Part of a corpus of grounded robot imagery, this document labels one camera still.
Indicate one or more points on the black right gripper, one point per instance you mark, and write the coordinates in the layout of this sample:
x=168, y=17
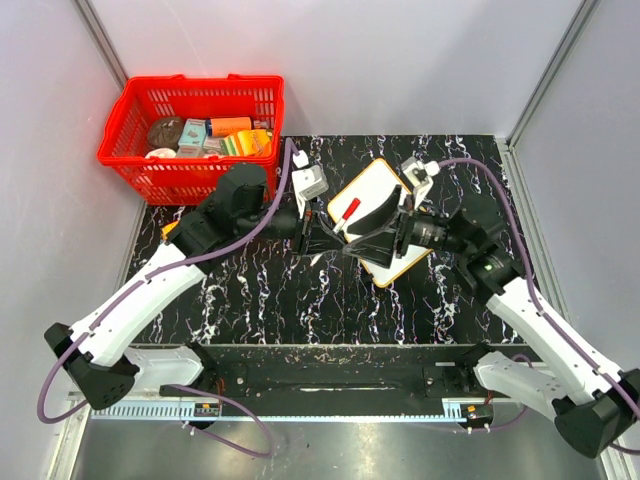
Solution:
x=379, y=245

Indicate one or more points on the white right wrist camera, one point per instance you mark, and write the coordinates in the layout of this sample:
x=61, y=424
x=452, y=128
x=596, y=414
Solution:
x=421, y=176

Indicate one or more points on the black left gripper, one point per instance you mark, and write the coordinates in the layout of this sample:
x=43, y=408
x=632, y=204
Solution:
x=313, y=229

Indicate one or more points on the orange yellow box in basket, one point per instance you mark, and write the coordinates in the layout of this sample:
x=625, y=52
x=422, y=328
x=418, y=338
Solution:
x=248, y=143

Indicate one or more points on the yellow-framed whiteboard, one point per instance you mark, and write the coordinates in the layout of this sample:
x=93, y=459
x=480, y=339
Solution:
x=371, y=187

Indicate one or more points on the orange cylindrical can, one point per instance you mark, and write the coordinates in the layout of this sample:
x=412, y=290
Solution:
x=222, y=127

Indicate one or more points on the red-capped whiteboard marker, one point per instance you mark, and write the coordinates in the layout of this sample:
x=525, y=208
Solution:
x=353, y=206

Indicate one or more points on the light blue small box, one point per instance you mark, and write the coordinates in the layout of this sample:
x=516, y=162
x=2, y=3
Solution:
x=194, y=133

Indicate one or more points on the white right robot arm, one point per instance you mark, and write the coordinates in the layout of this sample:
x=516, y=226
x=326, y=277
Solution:
x=591, y=400

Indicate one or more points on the brown round packet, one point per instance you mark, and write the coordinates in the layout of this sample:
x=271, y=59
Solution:
x=165, y=132

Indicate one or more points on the orange green snack box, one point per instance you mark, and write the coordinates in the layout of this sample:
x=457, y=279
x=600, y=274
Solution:
x=166, y=230

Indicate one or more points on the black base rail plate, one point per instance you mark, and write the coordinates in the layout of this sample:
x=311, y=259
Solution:
x=421, y=370

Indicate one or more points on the red plastic shopping basket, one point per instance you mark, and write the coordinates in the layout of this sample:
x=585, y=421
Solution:
x=187, y=181

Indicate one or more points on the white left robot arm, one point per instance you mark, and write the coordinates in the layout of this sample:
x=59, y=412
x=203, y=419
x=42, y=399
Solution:
x=96, y=351

